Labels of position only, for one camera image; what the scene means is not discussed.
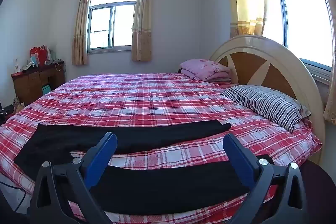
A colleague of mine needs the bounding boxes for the large bedside window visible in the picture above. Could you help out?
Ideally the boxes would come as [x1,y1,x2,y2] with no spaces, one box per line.
[268,0,336,73]

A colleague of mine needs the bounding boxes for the black cable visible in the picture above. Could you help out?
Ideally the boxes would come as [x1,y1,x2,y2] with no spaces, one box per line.
[0,182,27,212]

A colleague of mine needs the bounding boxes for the beige patterned curtain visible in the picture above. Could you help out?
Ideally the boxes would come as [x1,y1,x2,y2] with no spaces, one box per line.
[72,0,94,66]
[131,0,153,62]

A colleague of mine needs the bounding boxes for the red plaid bed blanket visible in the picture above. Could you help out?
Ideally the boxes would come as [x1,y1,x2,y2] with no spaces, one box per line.
[0,72,323,222]

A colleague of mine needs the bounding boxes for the black pants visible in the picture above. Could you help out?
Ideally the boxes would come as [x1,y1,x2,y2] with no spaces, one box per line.
[14,119,276,215]

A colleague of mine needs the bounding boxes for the cream and wood headboard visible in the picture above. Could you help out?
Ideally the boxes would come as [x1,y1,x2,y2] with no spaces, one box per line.
[209,34,326,165]

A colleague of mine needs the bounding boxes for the brown wooden desk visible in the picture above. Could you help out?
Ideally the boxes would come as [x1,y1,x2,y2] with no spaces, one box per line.
[11,60,66,106]

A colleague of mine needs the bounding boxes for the pink pillow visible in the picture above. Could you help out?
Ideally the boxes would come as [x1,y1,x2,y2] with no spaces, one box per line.
[180,59,231,83]

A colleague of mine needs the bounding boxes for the small sliding window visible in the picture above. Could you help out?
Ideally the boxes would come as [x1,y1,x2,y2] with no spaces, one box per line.
[88,0,139,52]

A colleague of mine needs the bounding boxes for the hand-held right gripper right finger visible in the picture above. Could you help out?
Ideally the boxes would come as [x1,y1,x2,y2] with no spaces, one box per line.
[223,133,307,224]

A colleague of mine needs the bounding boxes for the beige curtain edge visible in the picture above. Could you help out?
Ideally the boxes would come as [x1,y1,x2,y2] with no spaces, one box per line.
[323,77,336,121]

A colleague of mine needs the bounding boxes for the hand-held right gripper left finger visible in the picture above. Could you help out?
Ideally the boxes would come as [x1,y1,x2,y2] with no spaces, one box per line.
[29,132,118,224]

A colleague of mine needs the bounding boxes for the striped pillow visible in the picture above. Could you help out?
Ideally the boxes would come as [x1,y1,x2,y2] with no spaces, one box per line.
[220,85,311,133]

